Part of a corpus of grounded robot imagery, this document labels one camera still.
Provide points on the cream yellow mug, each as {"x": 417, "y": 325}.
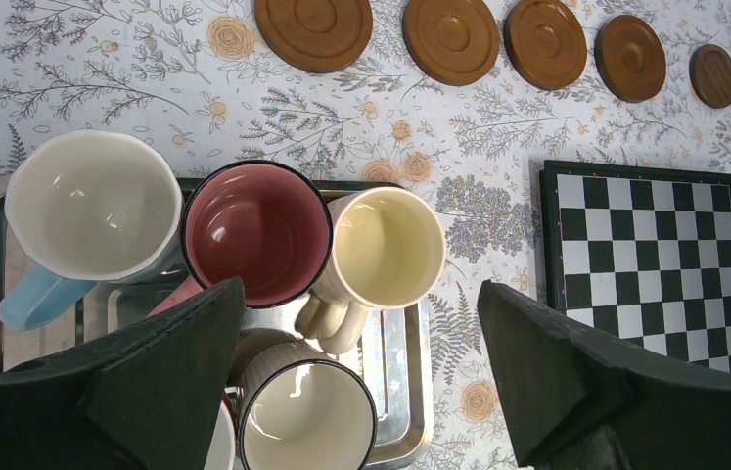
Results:
{"x": 388, "y": 252}

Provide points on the blue handled white mug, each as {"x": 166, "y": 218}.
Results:
{"x": 88, "y": 207}

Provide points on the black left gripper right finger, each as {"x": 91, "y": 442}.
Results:
{"x": 575, "y": 397}

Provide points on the metal tray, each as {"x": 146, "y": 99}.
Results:
{"x": 392, "y": 355}

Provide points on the brown wooden coaster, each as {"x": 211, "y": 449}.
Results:
{"x": 319, "y": 36}
{"x": 630, "y": 59}
{"x": 545, "y": 43}
{"x": 455, "y": 42}

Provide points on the dark brown small coaster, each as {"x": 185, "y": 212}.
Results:
{"x": 710, "y": 73}

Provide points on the white red wide cup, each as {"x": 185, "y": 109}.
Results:
{"x": 222, "y": 450}

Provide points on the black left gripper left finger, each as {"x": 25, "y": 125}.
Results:
{"x": 143, "y": 397}

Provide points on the white ribbed mug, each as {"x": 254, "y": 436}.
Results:
{"x": 297, "y": 408}

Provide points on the black white chessboard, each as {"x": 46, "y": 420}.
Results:
{"x": 643, "y": 254}

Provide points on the pink mug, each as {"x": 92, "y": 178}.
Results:
{"x": 263, "y": 222}

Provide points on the floral patterned tablecloth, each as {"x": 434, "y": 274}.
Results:
{"x": 195, "y": 80}

